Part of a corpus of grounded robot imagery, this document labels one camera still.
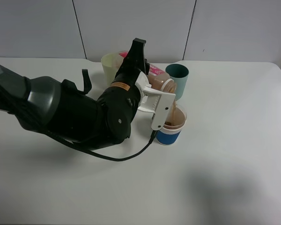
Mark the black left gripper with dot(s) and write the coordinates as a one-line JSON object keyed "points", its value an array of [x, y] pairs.
{"points": [[133, 68]]}

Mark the clear plastic beverage bottle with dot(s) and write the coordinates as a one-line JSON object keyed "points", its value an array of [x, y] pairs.
{"points": [[159, 79]]}

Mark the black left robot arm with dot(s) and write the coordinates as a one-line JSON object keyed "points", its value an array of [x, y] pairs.
{"points": [[58, 109]]}

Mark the pale yellow plastic cup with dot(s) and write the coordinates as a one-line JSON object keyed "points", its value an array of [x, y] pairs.
{"points": [[111, 63]]}

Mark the teal green plastic cup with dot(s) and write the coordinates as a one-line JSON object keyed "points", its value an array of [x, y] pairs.
{"points": [[179, 73]]}

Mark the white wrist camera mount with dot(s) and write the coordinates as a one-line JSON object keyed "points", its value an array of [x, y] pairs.
{"points": [[154, 101]]}

